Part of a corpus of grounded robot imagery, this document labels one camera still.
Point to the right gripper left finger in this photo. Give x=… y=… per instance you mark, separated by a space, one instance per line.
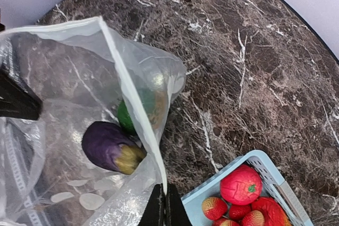
x=154 y=212

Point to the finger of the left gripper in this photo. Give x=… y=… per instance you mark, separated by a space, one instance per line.
x=16 y=102

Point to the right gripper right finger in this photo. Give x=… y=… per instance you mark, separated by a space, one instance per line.
x=175 y=213

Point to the purple toy eggplant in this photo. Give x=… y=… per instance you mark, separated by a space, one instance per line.
x=107 y=146

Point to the clear dotted zip bag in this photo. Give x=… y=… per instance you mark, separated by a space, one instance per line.
x=81 y=70

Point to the green toy lime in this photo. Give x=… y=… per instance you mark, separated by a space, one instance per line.
x=154 y=104

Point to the light blue plastic basket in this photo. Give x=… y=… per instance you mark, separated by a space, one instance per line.
x=274 y=185

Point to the red lychee bunch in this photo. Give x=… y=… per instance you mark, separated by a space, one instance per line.
x=216 y=210

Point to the red orange toy pepper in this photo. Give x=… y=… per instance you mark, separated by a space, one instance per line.
x=273 y=213

